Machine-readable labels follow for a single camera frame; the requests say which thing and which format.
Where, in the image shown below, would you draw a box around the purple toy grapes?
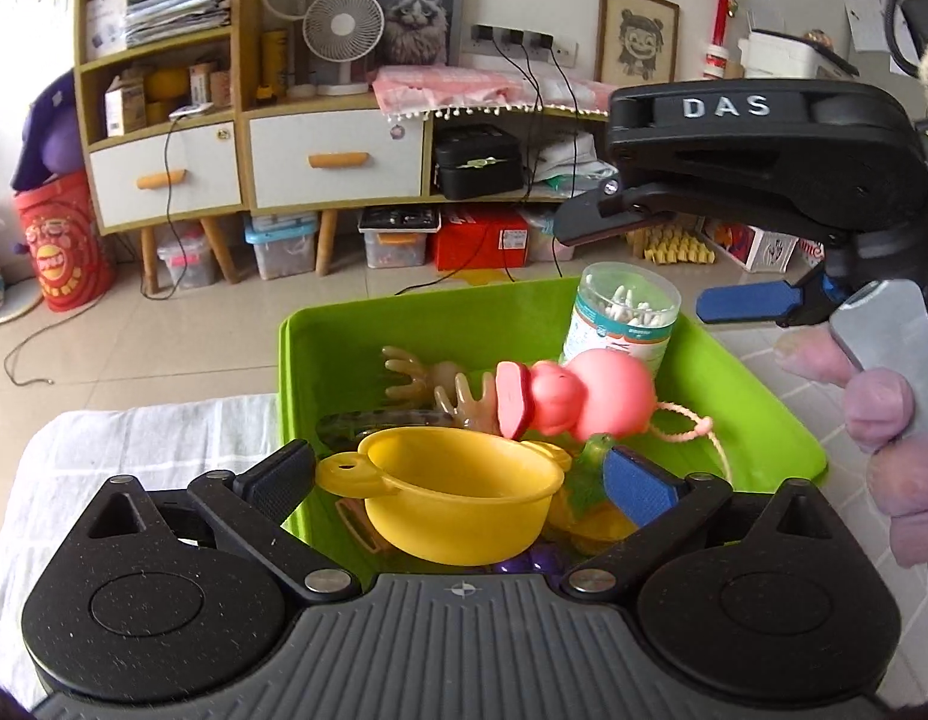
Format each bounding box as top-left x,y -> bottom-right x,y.
488,541 -> 579,590

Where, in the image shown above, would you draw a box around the pink rubber pig toy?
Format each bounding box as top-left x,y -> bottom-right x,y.
494,346 -> 729,478

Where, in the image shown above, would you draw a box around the clear cotton swab jar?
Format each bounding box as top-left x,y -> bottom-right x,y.
561,262 -> 681,376

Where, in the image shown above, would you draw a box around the yellow toy pot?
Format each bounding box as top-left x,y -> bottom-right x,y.
316,427 -> 573,567

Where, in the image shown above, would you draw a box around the translucent tan antler toy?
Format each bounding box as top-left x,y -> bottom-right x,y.
382,346 -> 501,436

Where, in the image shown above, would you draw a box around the orange toy pumpkin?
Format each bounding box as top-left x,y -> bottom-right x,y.
543,434 -> 638,556

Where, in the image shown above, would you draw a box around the leopard hair claw clip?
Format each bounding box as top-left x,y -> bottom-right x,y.
316,408 -> 452,447

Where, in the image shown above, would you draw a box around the right hand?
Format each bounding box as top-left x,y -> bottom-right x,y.
774,325 -> 928,567

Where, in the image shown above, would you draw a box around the grey checked table cloth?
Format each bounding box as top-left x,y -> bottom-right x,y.
0,325 -> 928,706

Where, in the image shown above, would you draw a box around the white patterned toy box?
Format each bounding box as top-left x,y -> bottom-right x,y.
701,218 -> 797,273

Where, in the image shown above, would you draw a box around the yellow egg tray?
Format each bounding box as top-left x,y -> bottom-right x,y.
624,224 -> 716,265

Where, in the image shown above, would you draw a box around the green plastic cookie box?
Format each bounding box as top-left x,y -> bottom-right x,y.
275,274 -> 831,587

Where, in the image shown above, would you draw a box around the framed cartoon girl picture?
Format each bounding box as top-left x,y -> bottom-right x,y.
596,0 -> 680,88

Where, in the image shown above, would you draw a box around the clear box blue lid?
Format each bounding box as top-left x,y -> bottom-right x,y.
244,211 -> 319,281

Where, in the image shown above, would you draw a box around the red round bucket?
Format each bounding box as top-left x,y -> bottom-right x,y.
15,171 -> 116,312

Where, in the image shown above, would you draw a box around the red cardboard box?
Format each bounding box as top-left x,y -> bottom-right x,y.
433,203 -> 528,271

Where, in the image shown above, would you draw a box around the black case on shelf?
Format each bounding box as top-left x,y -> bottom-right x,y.
433,124 -> 524,200

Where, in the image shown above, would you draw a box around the wooden cabinet with drawers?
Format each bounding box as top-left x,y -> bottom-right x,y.
73,0 -> 646,295

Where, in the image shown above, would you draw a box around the purple plush toy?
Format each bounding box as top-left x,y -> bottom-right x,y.
10,70 -> 85,192

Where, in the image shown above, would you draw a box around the pink lace cloth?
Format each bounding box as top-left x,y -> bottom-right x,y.
371,65 -> 615,121

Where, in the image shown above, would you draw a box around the framed cat picture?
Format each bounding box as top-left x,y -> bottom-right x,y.
377,0 -> 464,67

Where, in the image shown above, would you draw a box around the white desk fan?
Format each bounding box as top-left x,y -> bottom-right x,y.
303,0 -> 386,96

